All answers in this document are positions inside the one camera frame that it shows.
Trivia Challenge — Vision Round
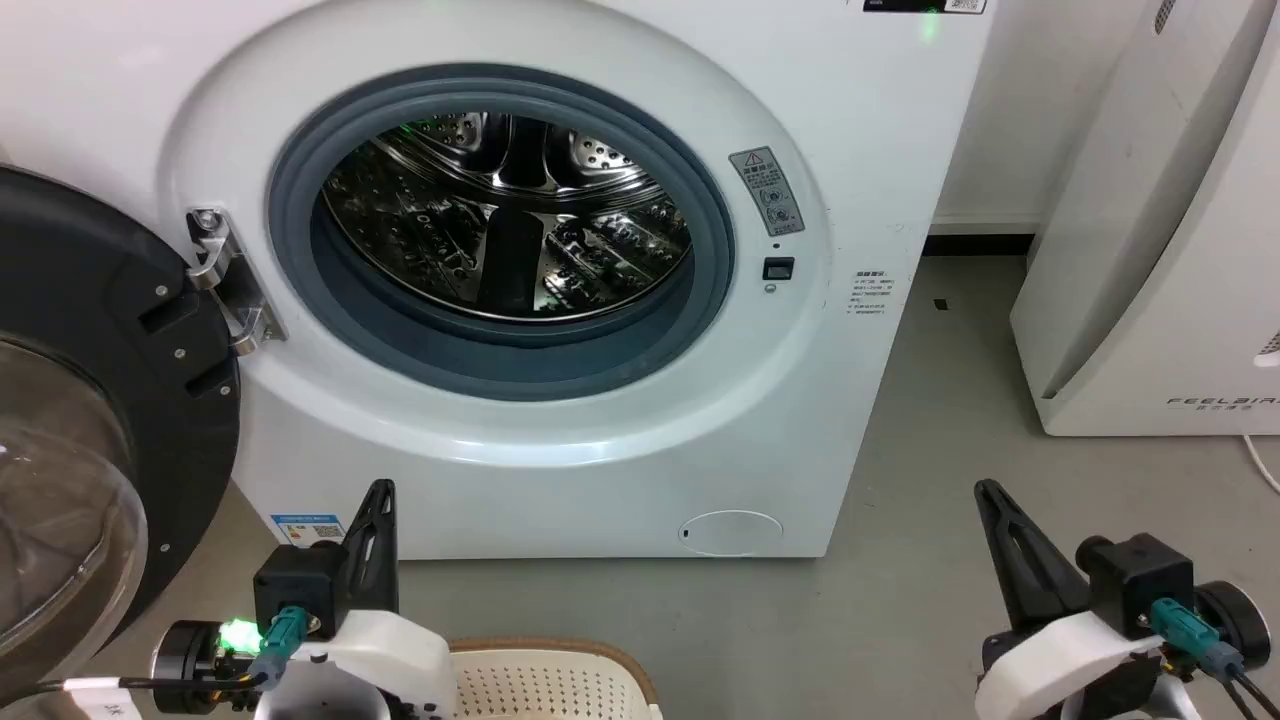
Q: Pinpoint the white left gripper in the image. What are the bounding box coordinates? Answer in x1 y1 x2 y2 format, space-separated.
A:
254 480 458 720

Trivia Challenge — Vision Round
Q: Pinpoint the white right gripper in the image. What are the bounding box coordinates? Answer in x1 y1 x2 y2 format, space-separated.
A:
974 480 1173 720

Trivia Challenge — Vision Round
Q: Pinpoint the grey rubber door gasket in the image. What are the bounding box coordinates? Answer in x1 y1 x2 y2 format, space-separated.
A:
267 75 736 403

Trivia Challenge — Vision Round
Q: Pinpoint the metal door hinge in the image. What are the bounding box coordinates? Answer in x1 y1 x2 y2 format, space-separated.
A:
186 207 288 357

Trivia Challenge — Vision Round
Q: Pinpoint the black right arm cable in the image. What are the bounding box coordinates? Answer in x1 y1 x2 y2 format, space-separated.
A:
1148 598 1280 720

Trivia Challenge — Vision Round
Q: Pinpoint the cream perforated laundry basket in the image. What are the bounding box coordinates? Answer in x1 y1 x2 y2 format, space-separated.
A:
445 638 664 720

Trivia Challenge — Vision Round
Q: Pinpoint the stainless steel washing machine drum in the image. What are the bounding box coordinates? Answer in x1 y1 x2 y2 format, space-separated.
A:
321 111 693 323

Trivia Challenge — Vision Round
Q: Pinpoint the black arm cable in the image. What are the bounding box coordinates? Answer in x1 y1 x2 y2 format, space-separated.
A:
0 605 309 703
1148 598 1280 720

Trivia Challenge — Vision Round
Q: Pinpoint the small text sticker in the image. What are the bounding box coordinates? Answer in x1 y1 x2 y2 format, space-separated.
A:
847 270 890 318

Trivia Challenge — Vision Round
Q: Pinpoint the oval drain filter cover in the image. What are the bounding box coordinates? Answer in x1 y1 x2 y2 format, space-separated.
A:
678 509 784 557

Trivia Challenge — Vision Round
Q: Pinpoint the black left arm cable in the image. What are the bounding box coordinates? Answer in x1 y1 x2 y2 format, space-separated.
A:
0 605 309 703

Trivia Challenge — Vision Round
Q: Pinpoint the white front-load washing machine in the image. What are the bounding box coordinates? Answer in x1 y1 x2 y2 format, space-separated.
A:
0 0 998 561

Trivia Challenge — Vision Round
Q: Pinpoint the blue energy label sticker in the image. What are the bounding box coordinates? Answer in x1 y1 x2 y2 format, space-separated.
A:
270 513 348 549

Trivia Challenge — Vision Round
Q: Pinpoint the black device with label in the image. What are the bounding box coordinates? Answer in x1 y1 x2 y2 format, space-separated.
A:
863 0 989 15

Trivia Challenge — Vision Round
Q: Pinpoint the white power cable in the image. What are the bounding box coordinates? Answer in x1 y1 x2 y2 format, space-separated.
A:
1243 434 1280 496

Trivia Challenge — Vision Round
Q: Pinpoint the grey warning sticker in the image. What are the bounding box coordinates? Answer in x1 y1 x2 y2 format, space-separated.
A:
729 147 806 238

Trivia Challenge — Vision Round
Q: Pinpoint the white air purifier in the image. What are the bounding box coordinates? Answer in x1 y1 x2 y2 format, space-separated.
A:
1009 0 1280 438

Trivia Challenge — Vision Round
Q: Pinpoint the black washing machine door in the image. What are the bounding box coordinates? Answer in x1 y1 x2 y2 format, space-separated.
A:
0 165 242 673

